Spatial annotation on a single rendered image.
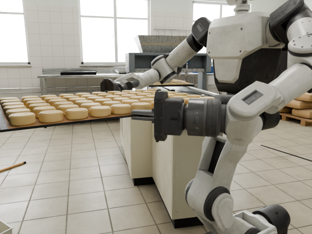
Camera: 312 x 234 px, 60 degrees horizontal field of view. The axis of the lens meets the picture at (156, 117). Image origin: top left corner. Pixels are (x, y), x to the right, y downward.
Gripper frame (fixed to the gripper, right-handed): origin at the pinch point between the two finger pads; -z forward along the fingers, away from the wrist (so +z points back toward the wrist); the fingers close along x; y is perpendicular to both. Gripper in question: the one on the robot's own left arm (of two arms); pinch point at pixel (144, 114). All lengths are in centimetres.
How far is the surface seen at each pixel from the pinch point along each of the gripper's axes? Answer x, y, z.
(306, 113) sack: -75, -452, 170
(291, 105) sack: -63, -471, 149
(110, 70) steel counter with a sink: -1, -445, -193
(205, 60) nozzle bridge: 15, -181, 5
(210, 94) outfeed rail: -8, -122, 12
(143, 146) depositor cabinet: -59, -156, -45
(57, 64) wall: 9, -403, -282
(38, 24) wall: 80, -389, -306
